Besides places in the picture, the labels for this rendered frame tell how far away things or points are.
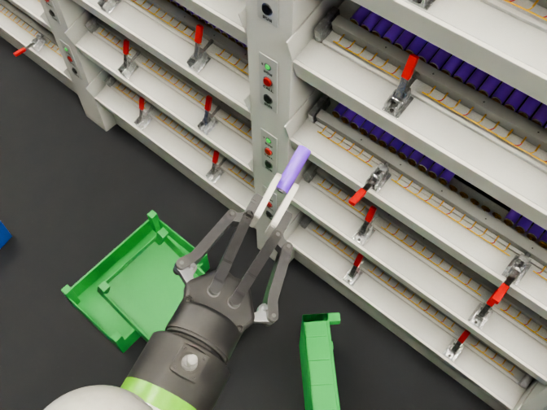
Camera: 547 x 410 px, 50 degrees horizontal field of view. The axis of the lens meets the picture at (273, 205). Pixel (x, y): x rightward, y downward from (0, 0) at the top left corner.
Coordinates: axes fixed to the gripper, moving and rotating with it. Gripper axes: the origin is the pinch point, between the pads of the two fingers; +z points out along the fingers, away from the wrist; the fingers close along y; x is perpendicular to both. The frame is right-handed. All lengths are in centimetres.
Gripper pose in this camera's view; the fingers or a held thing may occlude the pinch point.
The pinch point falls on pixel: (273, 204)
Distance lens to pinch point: 72.9
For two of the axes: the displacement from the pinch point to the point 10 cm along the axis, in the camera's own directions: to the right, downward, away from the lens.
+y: -8.6, -5.0, -0.4
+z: 4.1, -7.5, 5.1
